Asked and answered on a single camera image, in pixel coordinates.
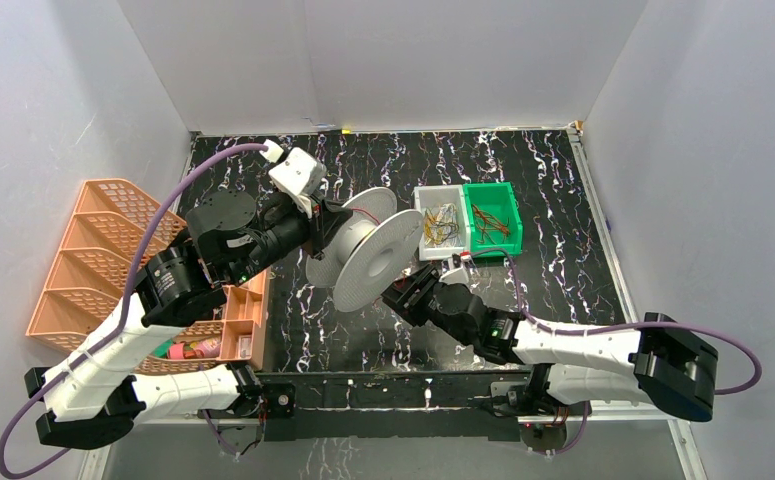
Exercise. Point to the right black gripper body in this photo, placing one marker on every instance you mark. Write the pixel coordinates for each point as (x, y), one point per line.
(422, 307)

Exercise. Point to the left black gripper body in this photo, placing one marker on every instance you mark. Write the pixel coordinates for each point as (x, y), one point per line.
(324, 224)

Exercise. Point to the white perforated cable spool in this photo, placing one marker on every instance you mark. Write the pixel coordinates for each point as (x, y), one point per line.
(369, 252)

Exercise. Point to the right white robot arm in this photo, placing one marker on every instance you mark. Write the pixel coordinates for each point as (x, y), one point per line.
(654, 362)

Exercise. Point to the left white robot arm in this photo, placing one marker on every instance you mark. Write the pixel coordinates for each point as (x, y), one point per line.
(96, 395)

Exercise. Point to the white parts bin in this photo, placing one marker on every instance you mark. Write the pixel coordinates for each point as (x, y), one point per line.
(446, 227)

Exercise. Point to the green parts bin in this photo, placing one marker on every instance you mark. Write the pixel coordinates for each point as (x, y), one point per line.
(494, 219)

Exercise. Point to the orange file organizer rack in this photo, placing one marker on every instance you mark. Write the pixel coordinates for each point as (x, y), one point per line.
(88, 274)

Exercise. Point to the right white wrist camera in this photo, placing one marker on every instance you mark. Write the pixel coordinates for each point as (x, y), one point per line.
(457, 270)

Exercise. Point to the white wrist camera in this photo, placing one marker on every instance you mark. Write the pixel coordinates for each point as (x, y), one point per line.
(295, 173)
(457, 270)

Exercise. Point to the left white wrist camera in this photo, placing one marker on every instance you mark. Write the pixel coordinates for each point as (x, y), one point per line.
(295, 173)

